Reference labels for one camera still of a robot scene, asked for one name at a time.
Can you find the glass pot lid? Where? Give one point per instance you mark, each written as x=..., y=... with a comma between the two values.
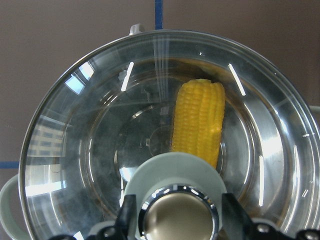
x=113, y=110

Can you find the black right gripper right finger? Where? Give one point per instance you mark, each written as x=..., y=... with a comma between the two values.
x=239, y=226

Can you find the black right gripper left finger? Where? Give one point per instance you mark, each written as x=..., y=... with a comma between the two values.
x=121, y=228

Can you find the yellow corn cob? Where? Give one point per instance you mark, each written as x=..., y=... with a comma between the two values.
x=198, y=119

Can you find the pale green cooking pot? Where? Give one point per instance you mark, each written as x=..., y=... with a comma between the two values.
x=178, y=196

